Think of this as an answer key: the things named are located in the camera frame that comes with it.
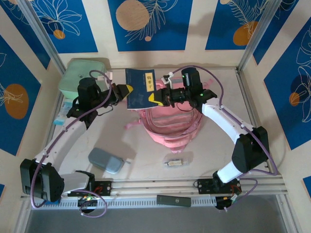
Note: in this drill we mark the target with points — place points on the dark blue book yellow label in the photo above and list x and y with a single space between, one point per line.
138 89

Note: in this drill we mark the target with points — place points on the pink student backpack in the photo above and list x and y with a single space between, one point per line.
170 128

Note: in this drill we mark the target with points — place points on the grey pencil case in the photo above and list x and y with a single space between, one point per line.
104 160

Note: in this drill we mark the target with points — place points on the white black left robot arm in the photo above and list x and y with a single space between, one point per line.
63 138

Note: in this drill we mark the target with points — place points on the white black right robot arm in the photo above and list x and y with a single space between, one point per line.
223 121

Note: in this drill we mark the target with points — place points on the mint green square case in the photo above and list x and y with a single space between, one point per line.
73 72

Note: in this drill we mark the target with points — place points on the clear pouch with pens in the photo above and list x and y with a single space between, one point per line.
177 160

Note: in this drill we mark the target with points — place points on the dark bar-shaped device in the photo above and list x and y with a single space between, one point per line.
173 200

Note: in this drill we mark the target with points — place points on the small circuit board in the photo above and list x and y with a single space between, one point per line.
87 199
228 200

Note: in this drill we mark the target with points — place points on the aluminium frame post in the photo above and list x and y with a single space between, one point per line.
260 36
41 34

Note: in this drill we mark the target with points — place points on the aluminium front rail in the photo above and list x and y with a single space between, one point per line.
150 187

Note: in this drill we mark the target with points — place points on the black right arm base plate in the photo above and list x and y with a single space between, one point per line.
204 185

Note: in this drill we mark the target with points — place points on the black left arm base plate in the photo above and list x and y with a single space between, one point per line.
104 188

